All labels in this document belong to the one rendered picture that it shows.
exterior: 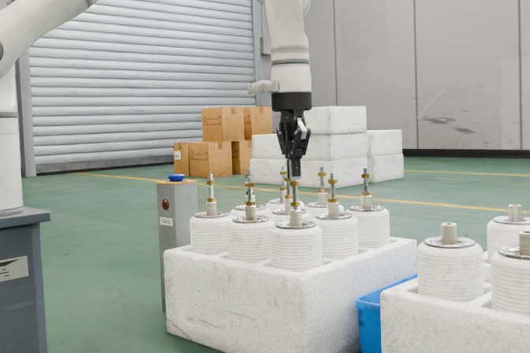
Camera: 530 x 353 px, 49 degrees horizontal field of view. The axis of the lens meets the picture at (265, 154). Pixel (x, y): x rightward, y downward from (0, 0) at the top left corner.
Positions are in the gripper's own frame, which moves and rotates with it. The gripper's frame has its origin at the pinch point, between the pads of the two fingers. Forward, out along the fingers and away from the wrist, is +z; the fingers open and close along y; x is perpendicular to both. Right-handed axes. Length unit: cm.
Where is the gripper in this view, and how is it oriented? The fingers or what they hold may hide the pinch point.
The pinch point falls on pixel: (293, 169)
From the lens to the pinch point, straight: 109.4
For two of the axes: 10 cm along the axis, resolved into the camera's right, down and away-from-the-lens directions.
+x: -9.6, 0.5, -2.9
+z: 0.4, 10.0, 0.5
